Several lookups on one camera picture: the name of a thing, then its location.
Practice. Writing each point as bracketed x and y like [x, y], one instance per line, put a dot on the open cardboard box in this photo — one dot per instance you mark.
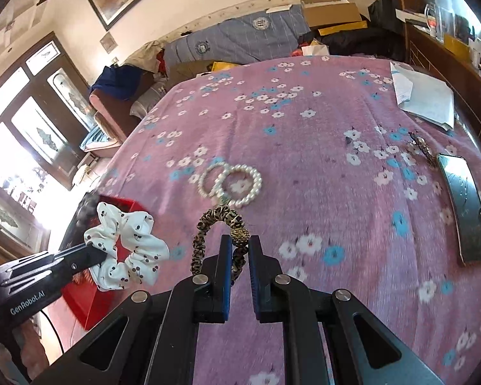
[330, 14]

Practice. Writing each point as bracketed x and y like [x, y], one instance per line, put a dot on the blue clothing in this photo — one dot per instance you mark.
[116, 80]

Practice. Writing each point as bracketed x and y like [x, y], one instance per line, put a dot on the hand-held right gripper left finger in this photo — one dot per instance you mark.
[226, 288]

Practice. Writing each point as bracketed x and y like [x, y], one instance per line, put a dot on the small wall plaque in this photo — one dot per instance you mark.
[109, 43]

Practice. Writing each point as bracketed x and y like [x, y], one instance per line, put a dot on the flat yellow box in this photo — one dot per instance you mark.
[340, 28]

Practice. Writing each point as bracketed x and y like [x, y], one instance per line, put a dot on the wooden headboard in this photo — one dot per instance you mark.
[433, 60]

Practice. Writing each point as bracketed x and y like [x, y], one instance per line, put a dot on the black smartphone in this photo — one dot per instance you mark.
[465, 208]

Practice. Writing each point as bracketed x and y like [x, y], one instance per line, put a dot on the red box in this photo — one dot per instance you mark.
[80, 304]

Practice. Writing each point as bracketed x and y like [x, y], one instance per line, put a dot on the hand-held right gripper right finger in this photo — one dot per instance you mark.
[253, 284]

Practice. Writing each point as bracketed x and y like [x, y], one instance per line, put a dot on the beige clothing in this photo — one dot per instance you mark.
[144, 54]

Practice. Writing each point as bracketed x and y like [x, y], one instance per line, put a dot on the black bag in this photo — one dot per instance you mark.
[384, 12]

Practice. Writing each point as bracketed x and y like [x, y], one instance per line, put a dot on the small yellow cardboard box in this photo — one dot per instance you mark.
[457, 48]

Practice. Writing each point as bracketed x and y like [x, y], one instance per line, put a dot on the white padded envelope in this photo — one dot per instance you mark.
[429, 100]

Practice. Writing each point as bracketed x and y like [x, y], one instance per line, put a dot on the person's left forearm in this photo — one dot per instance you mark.
[28, 341]

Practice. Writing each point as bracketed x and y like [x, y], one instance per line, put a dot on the decorated hair clip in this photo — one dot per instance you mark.
[423, 146]

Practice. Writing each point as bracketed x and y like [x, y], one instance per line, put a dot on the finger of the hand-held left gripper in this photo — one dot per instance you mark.
[80, 262]

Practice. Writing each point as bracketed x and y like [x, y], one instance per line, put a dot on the grey checked folded quilt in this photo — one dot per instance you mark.
[202, 48]
[264, 28]

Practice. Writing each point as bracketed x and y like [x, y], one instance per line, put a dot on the clear glass pitcher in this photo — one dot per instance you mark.
[441, 20]

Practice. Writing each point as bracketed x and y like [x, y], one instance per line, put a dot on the white cherry print scrunchie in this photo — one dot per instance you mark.
[144, 244]

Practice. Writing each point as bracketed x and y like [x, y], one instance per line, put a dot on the wooden glass-pane door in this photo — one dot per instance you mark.
[20, 100]

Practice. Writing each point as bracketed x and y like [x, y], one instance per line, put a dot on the black jacket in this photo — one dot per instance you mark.
[360, 42]

